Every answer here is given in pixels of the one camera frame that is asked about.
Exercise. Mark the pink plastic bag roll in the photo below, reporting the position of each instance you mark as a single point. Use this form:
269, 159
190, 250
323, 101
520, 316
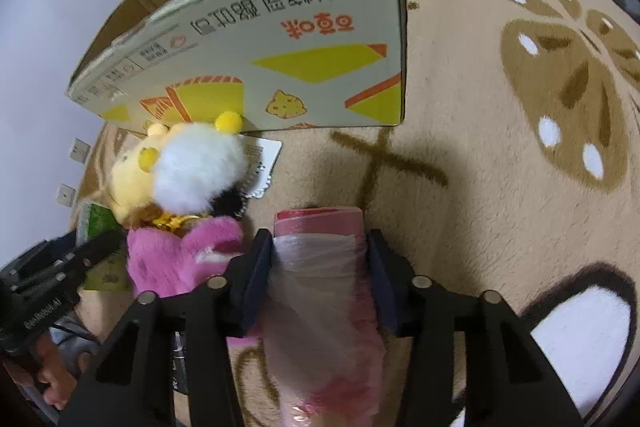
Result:
320, 287

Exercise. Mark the white paper card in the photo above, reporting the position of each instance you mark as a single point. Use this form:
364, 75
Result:
262, 167

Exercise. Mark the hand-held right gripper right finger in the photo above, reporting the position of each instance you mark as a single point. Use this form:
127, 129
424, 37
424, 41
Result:
382, 279

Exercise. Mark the beige printed blanket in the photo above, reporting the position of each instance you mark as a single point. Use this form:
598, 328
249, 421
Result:
500, 157

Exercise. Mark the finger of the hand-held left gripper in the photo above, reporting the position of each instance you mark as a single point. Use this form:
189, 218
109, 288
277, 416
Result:
92, 252

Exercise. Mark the pink plush toy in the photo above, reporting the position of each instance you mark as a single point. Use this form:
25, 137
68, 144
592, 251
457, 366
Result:
170, 257

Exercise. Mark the white wall socket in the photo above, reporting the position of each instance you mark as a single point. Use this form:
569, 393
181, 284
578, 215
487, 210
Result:
79, 150
66, 195

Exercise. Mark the person's left hand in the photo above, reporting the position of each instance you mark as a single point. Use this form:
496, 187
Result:
50, 372

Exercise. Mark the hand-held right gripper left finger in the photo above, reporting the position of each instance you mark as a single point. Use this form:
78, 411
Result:
256, 279

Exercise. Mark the yellow plush toy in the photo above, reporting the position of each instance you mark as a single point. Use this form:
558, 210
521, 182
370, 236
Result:
127, 182

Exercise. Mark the green packet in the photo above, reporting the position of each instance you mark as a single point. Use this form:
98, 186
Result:
100, 219

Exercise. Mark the printed cardboard box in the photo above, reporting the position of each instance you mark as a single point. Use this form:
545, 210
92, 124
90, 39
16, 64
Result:
280, 47

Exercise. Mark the white fluffy plush toy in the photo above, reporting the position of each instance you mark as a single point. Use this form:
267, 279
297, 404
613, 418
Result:
200, 167

